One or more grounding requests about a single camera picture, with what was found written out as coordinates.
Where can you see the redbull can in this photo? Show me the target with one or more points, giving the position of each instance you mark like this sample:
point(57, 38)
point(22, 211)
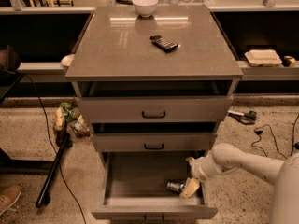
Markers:
point(175, 186)

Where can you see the black pole on floor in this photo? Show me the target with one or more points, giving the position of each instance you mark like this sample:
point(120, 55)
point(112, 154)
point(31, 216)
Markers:
point(44, 195)

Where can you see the grey drawer cabinet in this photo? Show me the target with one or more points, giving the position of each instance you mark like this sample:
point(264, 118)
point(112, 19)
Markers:
point(117, 47)

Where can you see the grey drawer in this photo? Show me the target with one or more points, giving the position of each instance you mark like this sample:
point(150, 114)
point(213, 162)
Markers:
point(155, 136)
point(135, 188)
point(157, 101)

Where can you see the white plate on ledge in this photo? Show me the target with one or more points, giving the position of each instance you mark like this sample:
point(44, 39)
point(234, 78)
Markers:
point(67, 60)

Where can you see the white bowl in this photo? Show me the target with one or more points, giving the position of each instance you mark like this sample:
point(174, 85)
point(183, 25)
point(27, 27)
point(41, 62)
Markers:
point(145, 8)

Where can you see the tan shoe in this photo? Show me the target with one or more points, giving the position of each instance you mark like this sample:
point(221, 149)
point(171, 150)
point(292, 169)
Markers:
point(8, 197)

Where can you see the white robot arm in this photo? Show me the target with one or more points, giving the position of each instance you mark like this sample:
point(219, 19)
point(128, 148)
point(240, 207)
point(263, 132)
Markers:
point(224, 158)

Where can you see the white foam food container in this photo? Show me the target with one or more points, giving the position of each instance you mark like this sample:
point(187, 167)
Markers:
point(264, 57)

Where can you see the yellow tape measure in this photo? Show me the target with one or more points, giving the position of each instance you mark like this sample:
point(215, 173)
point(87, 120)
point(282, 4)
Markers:
point(288, 61)

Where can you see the top grey drawer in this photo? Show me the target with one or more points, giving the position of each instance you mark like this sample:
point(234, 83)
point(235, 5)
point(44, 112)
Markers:
point(157, 101)

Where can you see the black calculator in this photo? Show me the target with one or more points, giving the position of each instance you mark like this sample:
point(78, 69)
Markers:
point(163, 43)

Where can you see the bottom grey drawer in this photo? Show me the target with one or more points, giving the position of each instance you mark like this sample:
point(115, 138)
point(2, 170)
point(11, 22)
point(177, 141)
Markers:
point(135, 188)

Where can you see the middle grey drawer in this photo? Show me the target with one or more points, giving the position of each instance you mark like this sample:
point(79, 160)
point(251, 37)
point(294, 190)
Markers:
point(155, 136)

